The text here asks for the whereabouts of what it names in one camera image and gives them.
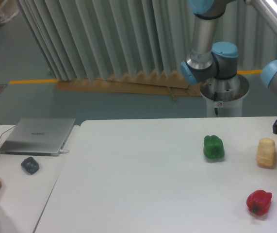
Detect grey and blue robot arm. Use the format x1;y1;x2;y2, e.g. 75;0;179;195
180;0;277;135

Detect pale green pleated curtain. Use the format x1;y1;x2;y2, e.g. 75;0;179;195
16;0;277;81

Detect green bell pepper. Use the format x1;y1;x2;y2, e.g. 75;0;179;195
203;135;225;160

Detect beige bread roll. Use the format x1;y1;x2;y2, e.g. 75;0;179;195
256;138;275;168

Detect red bell pepper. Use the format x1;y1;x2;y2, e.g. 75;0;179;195
246;190;273;216

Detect silver closed laptop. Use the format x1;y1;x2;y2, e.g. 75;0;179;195
0;118;76;156

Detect brown cardboard sheet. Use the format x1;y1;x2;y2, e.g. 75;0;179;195
54;70;201;101

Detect dark grey round controller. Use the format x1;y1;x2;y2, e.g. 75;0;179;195
21;157;40;175

